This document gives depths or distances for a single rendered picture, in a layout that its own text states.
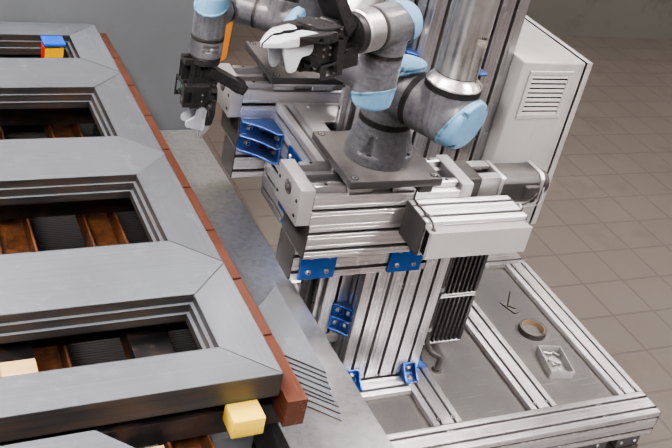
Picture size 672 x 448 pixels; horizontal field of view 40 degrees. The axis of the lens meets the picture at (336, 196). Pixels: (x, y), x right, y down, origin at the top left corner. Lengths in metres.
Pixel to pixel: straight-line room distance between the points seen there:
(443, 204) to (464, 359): 0.89
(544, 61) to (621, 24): 4.69
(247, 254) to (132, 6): 1.02
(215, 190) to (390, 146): 0.68
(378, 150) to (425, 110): 0.16
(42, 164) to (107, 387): 0.72
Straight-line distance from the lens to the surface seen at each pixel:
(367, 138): 1.98
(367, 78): 1.64
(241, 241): 2.32
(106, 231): 2.30
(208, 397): 1.65
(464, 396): 2.78
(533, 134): 2.37
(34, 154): 2.21
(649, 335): 3.74
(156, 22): 3.02
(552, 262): 3.94
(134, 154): 2.24
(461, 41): 1.83
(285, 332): 2.00
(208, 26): 2.10
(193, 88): 2.16
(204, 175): 2.57
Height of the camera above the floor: 1.97
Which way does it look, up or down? 30 degrees down
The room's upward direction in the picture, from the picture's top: 13 degrees clockwise
